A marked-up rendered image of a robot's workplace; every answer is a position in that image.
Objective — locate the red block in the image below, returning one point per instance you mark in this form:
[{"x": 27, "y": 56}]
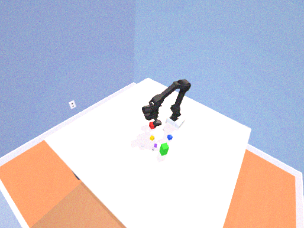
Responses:
[{"x": 151, "y": 125}]

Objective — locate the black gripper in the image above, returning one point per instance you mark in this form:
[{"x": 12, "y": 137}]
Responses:
[{"x": 156, "y": 122}]

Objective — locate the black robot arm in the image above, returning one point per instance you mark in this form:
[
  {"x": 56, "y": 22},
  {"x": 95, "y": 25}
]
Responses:
[{"x": 158, "y": 99}]

